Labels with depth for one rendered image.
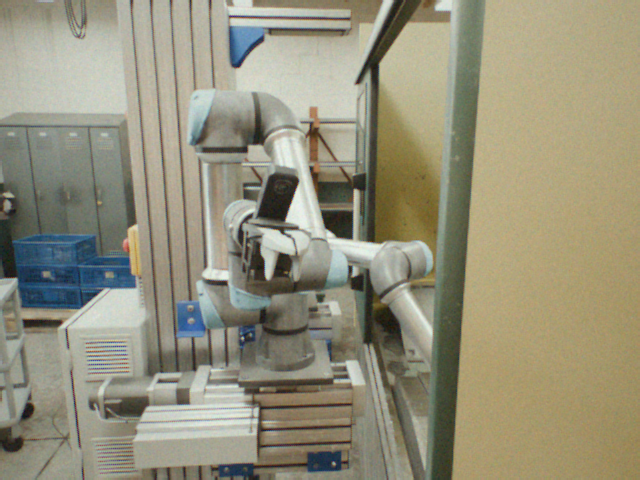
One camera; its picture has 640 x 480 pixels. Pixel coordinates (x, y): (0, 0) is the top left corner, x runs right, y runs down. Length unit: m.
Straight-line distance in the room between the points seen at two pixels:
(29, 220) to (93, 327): 5.01
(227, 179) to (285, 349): 0.42
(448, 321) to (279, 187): 0.33
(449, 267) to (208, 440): 0.67
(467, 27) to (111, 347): 1.11
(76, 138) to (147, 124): 4.72
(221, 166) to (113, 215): 4.97
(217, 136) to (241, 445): 0.67
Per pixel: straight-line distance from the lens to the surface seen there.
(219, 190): 1.08
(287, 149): 1.03
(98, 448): 1.55
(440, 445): 0.87
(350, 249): 1.58
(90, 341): 1.41
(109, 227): 6.05
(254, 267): 0.66
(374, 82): 2.07
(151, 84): 1.31
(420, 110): 2.80
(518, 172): 0.75
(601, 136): 0.80
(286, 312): 1.15
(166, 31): 1.32
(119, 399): 1.32
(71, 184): 6.05
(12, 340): 3.54
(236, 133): 1.06
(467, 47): 0.74
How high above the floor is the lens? 1.70
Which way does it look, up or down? 13 degrees down
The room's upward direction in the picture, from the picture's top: straight up
